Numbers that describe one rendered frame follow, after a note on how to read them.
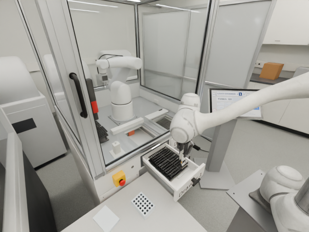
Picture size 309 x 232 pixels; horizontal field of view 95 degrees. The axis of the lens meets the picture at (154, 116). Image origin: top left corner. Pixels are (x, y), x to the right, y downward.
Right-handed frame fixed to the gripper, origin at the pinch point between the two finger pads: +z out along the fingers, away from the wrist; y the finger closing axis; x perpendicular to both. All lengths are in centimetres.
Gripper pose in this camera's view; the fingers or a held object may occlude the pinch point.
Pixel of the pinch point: (182, 155)
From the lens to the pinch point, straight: 95.7
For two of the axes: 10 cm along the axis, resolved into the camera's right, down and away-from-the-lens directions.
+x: -7.6, 3.1, -5.7
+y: -6.5, -3.8, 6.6
